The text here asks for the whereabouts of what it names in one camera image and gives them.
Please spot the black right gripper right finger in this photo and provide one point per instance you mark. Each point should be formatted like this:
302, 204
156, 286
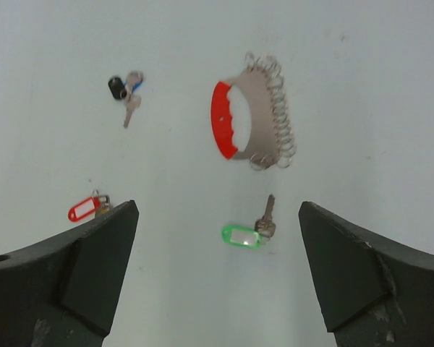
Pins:
372, 291

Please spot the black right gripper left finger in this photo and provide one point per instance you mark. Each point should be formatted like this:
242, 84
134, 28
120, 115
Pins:
64, 290

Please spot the red handled metal key organiser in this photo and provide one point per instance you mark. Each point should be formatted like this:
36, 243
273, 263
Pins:
271, 141

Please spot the black and blue tagged keys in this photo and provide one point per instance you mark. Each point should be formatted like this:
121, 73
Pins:
125, 91

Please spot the red tagged key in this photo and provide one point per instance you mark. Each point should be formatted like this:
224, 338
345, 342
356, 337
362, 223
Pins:
96, 204

